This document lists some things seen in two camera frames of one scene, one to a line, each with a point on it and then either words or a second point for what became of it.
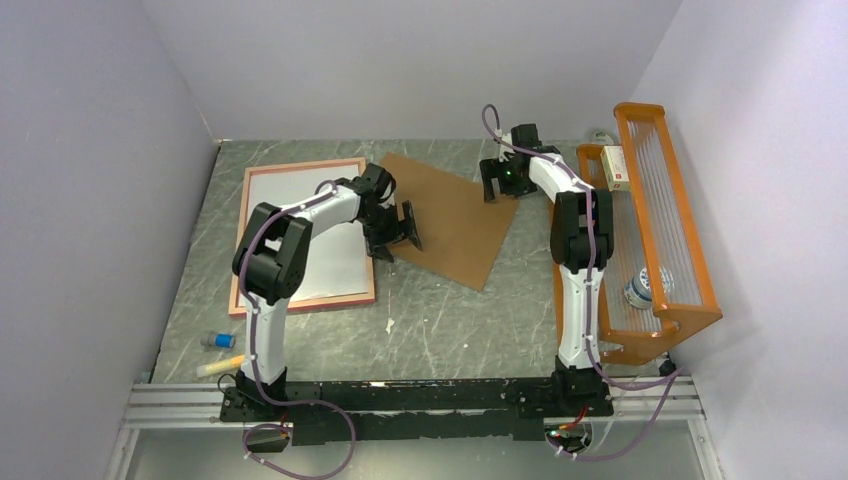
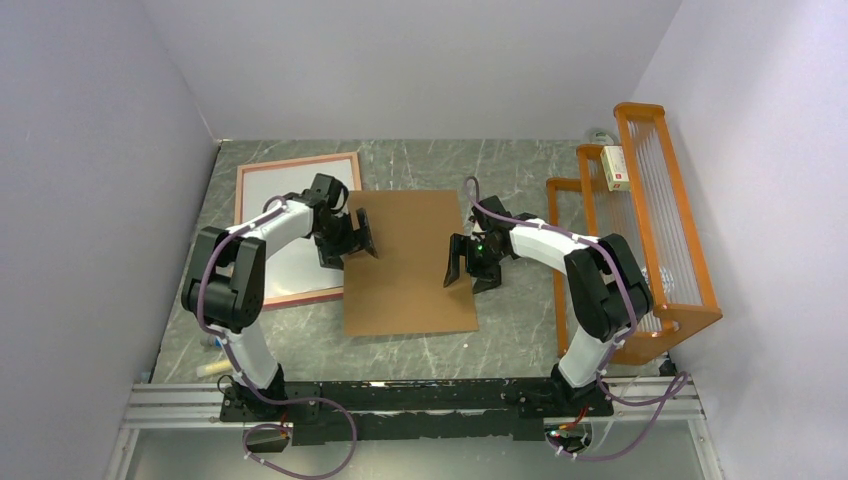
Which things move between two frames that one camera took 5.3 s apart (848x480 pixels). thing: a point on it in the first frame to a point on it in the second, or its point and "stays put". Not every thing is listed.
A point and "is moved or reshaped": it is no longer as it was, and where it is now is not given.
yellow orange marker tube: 228,363 stays put
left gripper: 377,243 to 332,255
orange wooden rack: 658,288 stays put
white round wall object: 601,138 stays put
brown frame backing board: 460,233 is moved or reshaped
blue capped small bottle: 220,340 stays put
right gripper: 494,168 to 484,278
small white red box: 615,168 stays put
